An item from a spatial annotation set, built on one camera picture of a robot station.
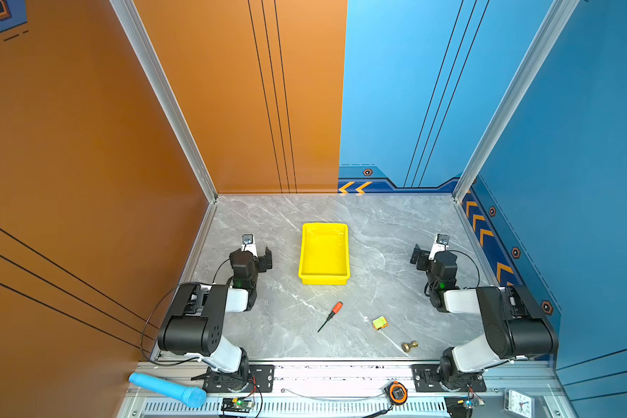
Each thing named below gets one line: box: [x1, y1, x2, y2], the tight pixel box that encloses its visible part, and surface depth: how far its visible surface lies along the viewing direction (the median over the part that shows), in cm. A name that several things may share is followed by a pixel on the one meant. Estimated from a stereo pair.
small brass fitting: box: [401, 340, 419, 353], surface depth 79 cm
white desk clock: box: [504, 387, 535, 418], surface depth 70 cm
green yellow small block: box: [371, 315, 390, 331], surface depth 84 cm
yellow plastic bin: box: [298, 222, 351, 286], surface depth 100 cm
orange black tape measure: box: [388, 380, 409, 406], surface depth 70 cm
